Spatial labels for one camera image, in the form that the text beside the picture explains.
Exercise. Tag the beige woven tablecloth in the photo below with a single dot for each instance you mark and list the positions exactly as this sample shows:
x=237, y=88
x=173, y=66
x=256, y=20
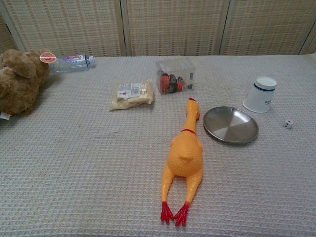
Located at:
x=74, y=160

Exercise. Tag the brown plush teddy bear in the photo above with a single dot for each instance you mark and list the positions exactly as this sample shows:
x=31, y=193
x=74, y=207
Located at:
x=19, y=84

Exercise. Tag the beige snack packet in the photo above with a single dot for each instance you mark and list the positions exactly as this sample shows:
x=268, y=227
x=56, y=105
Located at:
x=133, y=98

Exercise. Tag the round metal plate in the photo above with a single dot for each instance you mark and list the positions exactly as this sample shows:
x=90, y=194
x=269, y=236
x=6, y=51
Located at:
x=229, y=126

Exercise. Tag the clear box of toys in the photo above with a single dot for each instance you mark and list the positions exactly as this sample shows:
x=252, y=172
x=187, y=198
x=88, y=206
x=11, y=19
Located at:
x=172, y=81

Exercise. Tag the white paper cup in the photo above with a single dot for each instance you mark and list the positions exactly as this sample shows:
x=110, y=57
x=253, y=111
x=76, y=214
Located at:
x=259, y=96

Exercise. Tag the small white die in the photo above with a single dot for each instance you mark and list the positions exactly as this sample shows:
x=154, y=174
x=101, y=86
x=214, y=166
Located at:
x=288, y=124

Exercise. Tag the clear plastic water bottle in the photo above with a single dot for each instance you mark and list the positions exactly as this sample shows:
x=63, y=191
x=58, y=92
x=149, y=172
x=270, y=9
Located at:
x=71, y=63

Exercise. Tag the yellow rubber chicken toy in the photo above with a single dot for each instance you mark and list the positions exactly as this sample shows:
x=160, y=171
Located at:
x=184, y=155

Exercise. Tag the bamboo folding screen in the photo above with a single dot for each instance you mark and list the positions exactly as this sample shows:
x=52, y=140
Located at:
x=172, y=24

